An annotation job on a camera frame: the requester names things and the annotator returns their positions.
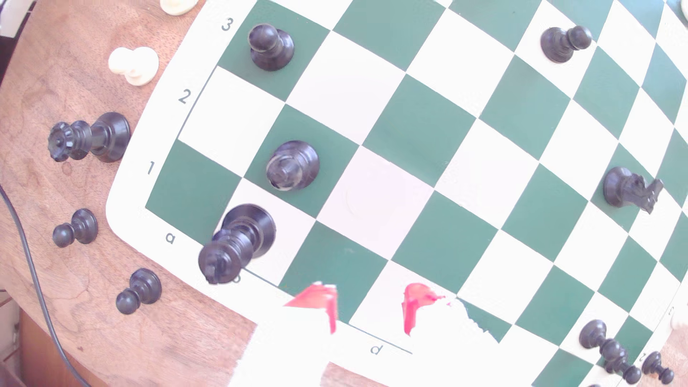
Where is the white chess bishop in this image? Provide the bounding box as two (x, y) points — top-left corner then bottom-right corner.
(159, 0), (200, 16)

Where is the black cable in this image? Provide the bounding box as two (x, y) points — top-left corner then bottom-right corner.
(0, 185), (92, 387)

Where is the white chess pawn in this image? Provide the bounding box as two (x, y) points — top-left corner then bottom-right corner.
(108, 46), (160, 87)

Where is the black chess pawn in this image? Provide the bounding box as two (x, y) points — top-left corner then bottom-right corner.
(579, 319), (624, 361)
(52, 209), (99, 248)
(540, 25), (593, 64)
(642, 351), (675, 386)
(248, 24), (295, 72)
(115, 268), (162, 316)
(605, 349), (643, 385)

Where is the black chess queen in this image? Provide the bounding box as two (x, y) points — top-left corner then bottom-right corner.
(47, 112), (131, 163)

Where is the black chess knight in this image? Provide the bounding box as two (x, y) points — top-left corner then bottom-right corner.
(602, 166), (664, 215)

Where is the green and white chess mat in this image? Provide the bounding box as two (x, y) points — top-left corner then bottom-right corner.
(106, 0), (688, 387)

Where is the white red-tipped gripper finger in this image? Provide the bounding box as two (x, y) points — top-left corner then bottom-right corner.
(387, 283), (501, 387)
(228, 282), (339, 387)

